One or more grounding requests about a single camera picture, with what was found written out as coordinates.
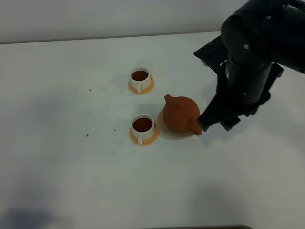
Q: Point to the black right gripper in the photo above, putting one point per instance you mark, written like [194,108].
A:
[241,88]

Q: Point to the brown clay teapot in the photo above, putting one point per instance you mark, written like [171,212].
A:
[180,115]

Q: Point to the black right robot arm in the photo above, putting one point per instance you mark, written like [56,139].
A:
[255,45]

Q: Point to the beige teapot coaster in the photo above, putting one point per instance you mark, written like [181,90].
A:
[169,133]

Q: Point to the near white teacup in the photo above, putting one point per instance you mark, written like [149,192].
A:
[143,127]

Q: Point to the white teacup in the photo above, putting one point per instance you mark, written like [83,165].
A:
[140,78]
[143,127]

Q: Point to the far white teacup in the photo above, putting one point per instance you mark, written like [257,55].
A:
[140,78]

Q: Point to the near orange coaster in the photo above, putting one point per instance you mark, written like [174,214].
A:
[148,141]

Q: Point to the orange coaster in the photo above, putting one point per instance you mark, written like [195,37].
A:
[148,141]
[143,91]

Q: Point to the far orange coaster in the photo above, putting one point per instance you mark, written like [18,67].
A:
[143,91]

